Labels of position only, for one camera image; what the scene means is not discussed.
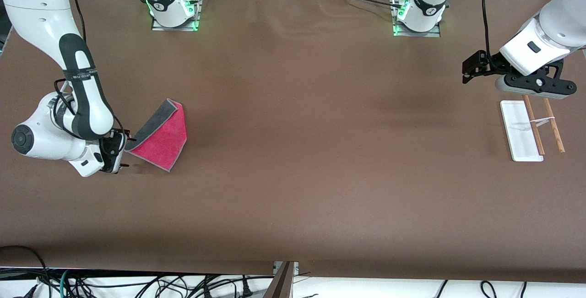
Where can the silver metal bracket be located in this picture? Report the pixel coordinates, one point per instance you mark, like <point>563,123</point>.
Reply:
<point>295,268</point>

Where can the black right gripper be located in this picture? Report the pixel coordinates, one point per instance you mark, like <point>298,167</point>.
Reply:
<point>113,151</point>

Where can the white rack with wooden rods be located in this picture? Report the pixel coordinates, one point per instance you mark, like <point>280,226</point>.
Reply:
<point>519,128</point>

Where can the brown table cover sheet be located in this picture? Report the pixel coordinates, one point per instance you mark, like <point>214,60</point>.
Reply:
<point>293,197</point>

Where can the red and grey towel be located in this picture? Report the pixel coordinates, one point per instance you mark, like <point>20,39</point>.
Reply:
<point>165,138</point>

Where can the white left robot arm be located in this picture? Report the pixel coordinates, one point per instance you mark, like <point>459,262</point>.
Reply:
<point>556,23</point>

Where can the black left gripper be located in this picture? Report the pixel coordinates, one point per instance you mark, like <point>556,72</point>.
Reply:
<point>493,66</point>

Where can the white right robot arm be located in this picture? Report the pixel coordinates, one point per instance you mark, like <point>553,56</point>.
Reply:
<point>41,23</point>

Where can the brown table leg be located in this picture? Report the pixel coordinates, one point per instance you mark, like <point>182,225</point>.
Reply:
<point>281,285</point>

